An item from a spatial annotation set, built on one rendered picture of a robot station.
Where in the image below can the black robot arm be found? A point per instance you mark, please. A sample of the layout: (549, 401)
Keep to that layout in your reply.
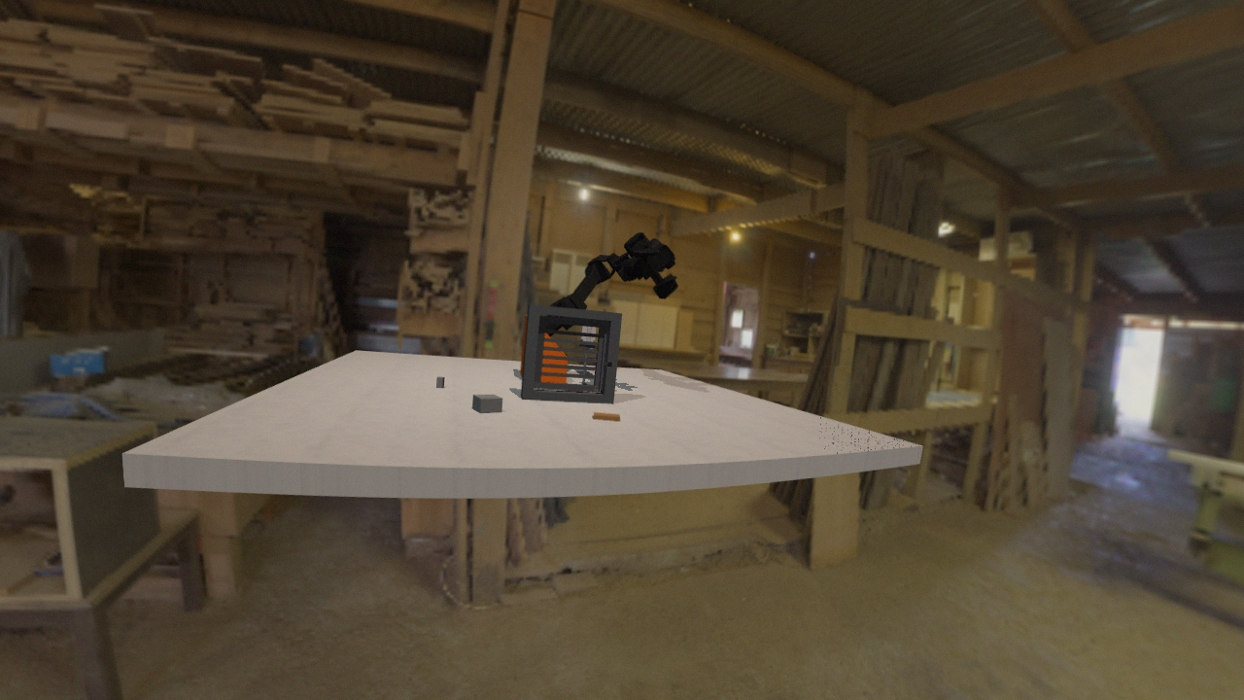
(596, 272)

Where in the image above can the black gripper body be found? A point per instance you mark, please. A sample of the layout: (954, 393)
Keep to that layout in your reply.
(646, 267)

